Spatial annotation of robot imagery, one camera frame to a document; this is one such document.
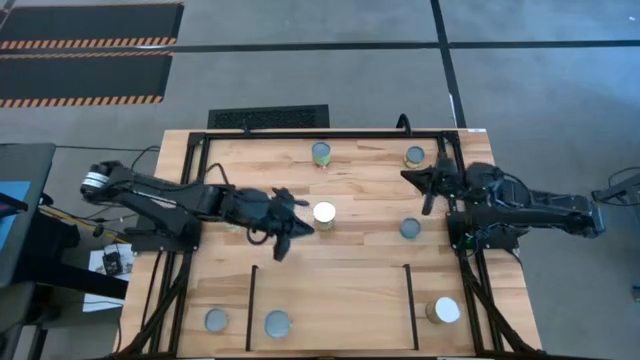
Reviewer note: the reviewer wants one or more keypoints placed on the grey-top tin can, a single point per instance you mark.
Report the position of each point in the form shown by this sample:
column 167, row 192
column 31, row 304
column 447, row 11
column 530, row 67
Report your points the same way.
column 410, row 228
column 216, row 320
column 277, row 324

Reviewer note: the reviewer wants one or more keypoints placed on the black desk base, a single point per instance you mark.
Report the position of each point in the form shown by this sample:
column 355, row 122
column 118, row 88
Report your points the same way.
column 65, row 270

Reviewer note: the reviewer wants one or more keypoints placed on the dark grey desk top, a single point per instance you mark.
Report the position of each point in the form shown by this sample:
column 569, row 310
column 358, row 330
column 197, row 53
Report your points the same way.
column 25, row 165

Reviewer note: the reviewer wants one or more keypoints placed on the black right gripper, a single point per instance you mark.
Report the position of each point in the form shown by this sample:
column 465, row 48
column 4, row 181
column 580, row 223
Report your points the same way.
column 450, row 182

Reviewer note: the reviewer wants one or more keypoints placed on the black metal rig frame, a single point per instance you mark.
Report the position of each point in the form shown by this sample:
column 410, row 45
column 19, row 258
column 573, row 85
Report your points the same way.
column 325, row 135

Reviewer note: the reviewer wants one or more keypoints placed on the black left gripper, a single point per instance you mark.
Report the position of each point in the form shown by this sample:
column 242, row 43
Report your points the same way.
column 260, row 212

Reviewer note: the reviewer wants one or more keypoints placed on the white paper sheets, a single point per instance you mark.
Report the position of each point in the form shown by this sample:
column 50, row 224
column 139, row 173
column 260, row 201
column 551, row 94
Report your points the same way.
column 97, row 300

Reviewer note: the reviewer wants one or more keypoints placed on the small black device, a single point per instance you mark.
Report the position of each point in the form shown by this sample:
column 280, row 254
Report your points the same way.
column 112, row 262

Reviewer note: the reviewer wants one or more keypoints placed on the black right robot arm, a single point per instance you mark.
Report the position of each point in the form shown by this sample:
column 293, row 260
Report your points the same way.
column 550, row 212

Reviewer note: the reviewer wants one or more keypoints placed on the black floor vent grille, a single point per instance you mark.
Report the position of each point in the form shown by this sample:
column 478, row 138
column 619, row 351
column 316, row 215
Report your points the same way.
column 267, row 116

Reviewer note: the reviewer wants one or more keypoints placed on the black stand leg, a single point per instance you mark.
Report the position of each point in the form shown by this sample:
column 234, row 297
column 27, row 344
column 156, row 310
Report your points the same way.
column 617, row 190

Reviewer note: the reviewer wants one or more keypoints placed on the tan label wide can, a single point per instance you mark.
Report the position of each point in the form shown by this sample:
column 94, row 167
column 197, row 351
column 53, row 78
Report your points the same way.
column 444, row 310

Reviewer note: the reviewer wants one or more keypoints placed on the olive label shiny-top can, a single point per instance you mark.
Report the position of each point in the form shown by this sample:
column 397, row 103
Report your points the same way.
column 324, row 213

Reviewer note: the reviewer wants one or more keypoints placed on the green label tin can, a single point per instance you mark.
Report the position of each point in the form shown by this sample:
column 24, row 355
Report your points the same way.
column 321, row 152

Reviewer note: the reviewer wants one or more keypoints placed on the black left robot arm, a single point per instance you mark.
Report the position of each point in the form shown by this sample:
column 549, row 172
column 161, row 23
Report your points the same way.
column 150, row 192

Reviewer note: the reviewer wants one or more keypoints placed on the pale green label can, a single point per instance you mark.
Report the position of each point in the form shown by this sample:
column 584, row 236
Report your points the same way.
column 231, row 228

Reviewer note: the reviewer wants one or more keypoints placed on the blue panel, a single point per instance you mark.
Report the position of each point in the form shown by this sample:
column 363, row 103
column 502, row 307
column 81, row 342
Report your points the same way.
column 12, row 200

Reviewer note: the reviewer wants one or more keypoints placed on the green and yellow label can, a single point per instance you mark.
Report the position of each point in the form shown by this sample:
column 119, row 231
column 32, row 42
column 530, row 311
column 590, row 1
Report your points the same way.
column 414, row 156

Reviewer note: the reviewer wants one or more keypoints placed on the black hazard-striped floor mat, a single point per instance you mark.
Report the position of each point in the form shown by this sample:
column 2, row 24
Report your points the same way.
column 80, row 75
column 90, row 22

